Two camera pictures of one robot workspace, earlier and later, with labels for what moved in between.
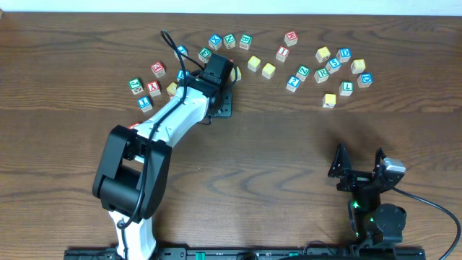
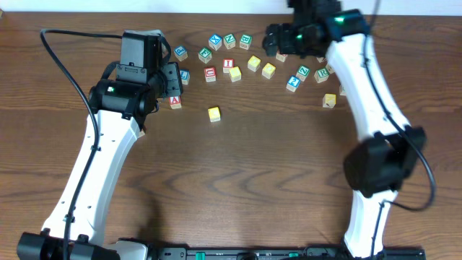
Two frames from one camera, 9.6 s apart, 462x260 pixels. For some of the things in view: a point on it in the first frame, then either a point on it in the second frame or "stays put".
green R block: (322, 75) stays put
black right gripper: (359, 177) -> (271, 40)
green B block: (246, 41) stays put
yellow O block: (253, 63) stays put
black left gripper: (224, 105) -> (173, 79)
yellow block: (268, 71) stays put
